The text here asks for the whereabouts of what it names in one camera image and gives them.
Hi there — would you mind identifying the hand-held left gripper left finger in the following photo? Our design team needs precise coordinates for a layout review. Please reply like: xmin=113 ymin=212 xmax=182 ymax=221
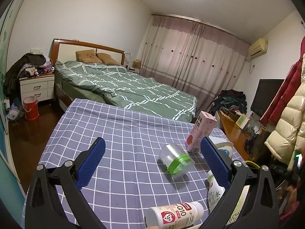
xmin=25 ymin=137 xmax=106 ymax=229

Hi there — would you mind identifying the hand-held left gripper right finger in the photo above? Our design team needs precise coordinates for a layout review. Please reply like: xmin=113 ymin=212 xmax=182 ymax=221
xmin=200 ymin=137 xmax=279 ymax=229

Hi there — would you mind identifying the white plastic bowl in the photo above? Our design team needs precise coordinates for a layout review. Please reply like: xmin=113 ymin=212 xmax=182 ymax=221
xmin=207 ymin=135 xmax=234 ymax=159

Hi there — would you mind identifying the cream patterned box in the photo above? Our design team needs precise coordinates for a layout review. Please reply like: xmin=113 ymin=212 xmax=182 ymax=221
xmin=224 ymin=184 xmax=250 ymax=227

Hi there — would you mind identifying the white supplement bottle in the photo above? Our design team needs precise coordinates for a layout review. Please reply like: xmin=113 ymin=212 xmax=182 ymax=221
xmin=145 ymin=202 xmax=205 ymax=229

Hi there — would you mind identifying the white green drink bottle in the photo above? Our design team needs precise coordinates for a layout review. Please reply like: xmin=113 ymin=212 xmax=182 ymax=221
xmin=206 ymin=170 xmax=226 ymax=214

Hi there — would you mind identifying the pink strawberry milk carton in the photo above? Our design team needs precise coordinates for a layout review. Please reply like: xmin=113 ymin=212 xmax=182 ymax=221
xmin=185 ymin=111 xmax=218 ymax=153

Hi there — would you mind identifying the grey checked tablecloth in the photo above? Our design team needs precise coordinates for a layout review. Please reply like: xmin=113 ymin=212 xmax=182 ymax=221
xmin=22 ymin=98 xmax=246 ymax=229

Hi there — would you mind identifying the wooden desk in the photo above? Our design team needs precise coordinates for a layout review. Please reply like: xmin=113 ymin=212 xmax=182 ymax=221
xmin=218 ymin=110 xmax=253 ymax=153

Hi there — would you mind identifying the pink cloth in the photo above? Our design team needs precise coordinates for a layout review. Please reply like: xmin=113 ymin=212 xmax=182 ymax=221
xmin=280 ymin=200 xmax=300 ymax=221

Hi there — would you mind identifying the clear jar with green lid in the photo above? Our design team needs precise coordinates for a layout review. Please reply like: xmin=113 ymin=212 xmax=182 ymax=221
xmin=159 ymin=144 xmax=195 ymax=179

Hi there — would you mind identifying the cream puffer jacket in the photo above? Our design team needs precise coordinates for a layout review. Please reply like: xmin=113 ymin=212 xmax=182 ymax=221
xmin=264 ymin=75 xmax=305 ymax=172

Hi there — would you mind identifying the green white box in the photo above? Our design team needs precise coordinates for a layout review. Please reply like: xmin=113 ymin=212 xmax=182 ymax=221
xmin=236 ymin=114 xmax=248 ymax=128

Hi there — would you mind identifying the dark clothes heap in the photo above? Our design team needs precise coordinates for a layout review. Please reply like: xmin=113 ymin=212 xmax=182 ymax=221
xmin=210 ymin=89 xmax=248 ymax=116

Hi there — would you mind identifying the black television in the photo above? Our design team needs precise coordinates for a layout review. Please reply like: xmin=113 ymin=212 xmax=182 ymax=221
xmin=250 ymin=79 xmax=285 ymax=117

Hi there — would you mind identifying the red coat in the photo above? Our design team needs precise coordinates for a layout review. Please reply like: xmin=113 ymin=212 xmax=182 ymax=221
xmin=259 ymin=54 xmax=305 ymax=126

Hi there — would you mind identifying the red bucket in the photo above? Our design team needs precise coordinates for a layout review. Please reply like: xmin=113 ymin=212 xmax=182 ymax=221
xmin=22 ymin=96 xmax=40 ymax=121

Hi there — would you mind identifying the green checked duvet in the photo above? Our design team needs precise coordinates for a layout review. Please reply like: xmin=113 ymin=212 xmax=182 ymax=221
xmin=54 ymin=60 xmax=198 ymax=121

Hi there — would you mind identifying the heap of plastic bags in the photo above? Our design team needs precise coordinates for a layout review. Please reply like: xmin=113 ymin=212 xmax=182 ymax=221
xmin=7 ymin=98 xmax=24 ymax=122

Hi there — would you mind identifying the white wooden nightstand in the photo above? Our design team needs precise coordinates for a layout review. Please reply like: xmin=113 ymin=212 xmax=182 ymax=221
xmin=19 ymin=73 xmax=56 ymax=105

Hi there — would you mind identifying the pink beige curtain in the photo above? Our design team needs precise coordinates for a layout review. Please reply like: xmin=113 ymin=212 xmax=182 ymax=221
xmin=139 ymin=14 xmax=249 ymax=115

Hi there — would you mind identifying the brown bear face pillow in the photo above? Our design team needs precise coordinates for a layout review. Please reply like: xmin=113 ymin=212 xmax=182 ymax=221
xmin=76 ymin=50 xmax=103 ymax=64

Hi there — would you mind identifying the pile of clothes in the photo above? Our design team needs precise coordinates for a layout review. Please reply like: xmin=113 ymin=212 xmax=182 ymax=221
xmin=3 ymin=52 xmax=55 ymax=98

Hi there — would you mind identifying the cream air conditioner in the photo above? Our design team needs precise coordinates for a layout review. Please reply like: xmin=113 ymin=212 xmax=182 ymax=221
xmin=248 ymin=38 xmax=268 ymax=58

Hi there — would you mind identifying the wooden bed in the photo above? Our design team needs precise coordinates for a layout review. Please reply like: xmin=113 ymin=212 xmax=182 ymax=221
xmin=51 ymin=38 xmax=198 ymax=122

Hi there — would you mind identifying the white green wardrobe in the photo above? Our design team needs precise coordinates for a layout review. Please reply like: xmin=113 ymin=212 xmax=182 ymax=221
xmin=0 ymin=0 xmax=32 ymax=210

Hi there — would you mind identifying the dark blue strap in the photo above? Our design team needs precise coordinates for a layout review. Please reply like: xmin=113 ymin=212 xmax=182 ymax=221
xmin=245 ymin=136 xmax=259 ymax=154

